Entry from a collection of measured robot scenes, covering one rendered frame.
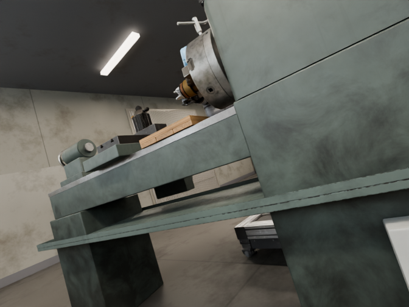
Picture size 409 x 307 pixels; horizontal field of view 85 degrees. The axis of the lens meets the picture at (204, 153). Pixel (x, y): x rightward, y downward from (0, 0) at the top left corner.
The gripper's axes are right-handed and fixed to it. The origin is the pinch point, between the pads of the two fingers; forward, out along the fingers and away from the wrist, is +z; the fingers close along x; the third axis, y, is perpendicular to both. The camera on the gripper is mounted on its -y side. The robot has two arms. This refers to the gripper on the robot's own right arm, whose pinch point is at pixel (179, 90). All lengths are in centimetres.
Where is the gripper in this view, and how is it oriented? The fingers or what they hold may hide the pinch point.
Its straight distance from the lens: 110.1
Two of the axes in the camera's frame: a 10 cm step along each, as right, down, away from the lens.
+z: -5.2, 1.0, -8.5
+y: -8.0, 3.0, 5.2
